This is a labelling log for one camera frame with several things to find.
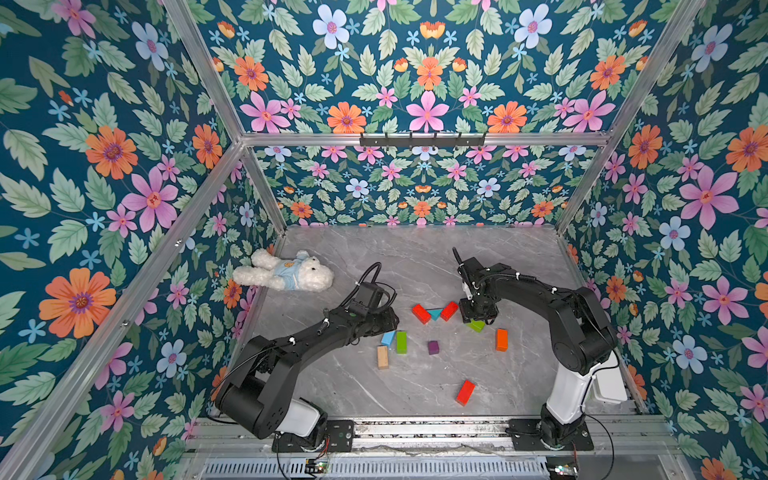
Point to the white box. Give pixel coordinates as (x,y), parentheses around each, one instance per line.
(608,383)

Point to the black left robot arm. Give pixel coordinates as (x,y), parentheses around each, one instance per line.
(257,392)

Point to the green block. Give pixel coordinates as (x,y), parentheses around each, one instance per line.
(401,342)
(477,326)

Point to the black hook rack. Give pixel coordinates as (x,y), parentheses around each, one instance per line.
(409,140)

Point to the natural wood block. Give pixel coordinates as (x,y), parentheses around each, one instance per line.
(382,352)

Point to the red block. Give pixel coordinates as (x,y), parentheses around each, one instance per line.
(449,311)
(421,314)
(465,392)

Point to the orange block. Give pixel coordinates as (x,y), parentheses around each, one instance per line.
(501,340)

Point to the teal triangle block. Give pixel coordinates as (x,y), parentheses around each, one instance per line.
(434,313)

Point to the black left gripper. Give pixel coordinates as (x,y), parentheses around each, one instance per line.
(389,321)

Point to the white teddy bear plush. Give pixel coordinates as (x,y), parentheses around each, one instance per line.
(301,273)

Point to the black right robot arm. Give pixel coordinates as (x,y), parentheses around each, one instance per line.
(582,338)

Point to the light blue block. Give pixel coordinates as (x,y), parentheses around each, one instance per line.
(388,338)

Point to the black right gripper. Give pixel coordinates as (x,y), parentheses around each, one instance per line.
(477,309)

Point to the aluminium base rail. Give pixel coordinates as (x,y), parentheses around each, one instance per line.
(504,435)

